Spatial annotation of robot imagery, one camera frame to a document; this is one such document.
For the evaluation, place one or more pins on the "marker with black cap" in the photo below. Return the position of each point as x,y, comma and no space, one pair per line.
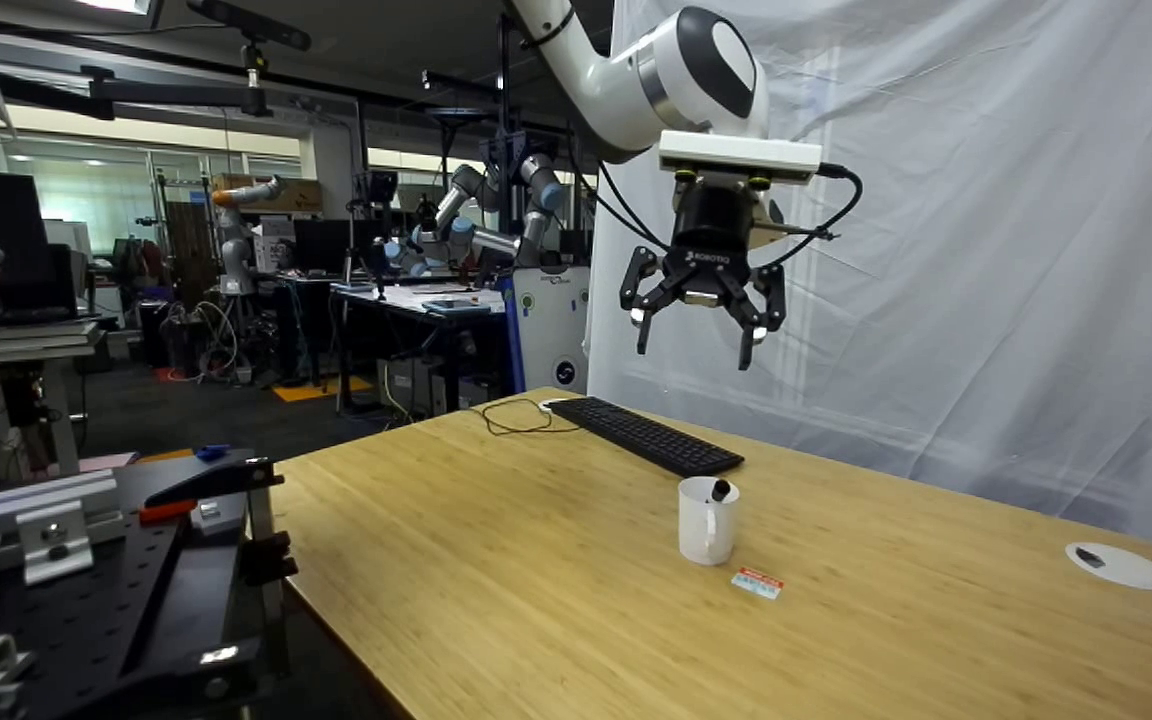
721,488

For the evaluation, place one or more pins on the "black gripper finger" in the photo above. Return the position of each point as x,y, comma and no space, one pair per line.
650,280
762,307

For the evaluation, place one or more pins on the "black computer keyboard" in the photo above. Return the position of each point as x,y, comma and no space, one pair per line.
642,439

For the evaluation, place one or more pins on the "small red white blue packet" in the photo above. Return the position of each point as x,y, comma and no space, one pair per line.
757,585

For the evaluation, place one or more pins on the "black clamp camera stand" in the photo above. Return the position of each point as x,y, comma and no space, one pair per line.
220,533

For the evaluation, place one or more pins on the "black optical breadboard table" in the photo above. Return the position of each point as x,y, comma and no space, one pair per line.
59,627

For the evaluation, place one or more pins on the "white floor cabinet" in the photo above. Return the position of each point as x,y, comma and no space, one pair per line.
554,326

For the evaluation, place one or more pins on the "white translucent curtain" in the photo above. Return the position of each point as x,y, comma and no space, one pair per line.
1000,267

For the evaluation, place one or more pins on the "silver metal bracket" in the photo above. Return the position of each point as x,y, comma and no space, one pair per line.
49,524

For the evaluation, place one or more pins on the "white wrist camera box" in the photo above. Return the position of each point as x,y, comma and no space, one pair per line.
740,155

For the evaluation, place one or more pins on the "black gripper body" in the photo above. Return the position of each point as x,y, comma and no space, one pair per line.
721,234

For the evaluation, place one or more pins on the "grey background robot arm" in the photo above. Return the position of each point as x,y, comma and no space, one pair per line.
498,202
243,234

